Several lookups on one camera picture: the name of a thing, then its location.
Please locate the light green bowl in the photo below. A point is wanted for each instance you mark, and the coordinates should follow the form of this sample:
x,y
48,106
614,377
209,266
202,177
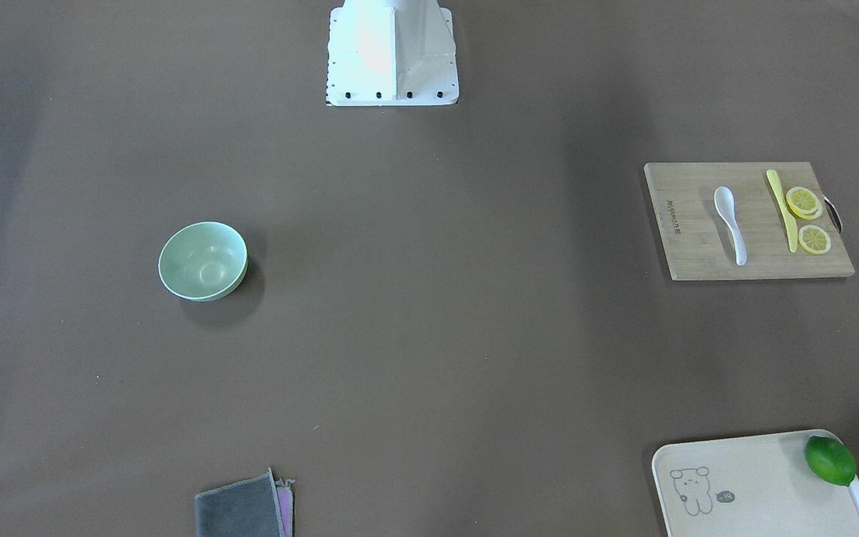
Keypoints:
x,y
203,262

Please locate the bamboo cutting board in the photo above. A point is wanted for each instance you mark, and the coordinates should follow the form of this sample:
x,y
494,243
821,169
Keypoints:
x,y
697,243

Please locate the grey folded cloth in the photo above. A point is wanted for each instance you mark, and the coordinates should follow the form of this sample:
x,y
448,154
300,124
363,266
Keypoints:
x,y
259,506

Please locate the yellow plastic knife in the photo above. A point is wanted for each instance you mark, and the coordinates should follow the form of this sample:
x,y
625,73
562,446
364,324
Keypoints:
x,y
789,220

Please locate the upper lemon slice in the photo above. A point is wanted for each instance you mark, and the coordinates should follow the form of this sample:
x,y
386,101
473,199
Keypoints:
x,y
804,203

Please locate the lemon slice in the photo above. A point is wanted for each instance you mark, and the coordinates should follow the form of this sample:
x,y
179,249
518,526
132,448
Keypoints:
x,y
814,239
804,203

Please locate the lower lemon slice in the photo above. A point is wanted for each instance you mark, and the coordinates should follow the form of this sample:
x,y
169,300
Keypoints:
x,y
814,239

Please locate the cream tray with bear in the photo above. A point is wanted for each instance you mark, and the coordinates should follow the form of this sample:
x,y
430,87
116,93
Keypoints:
x,y
751,486

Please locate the green lime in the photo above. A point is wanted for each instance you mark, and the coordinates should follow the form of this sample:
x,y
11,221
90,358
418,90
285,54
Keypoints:
x,y
830,460

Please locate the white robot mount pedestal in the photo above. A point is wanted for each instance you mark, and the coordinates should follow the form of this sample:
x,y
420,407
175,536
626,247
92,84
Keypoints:
x,y
391,54

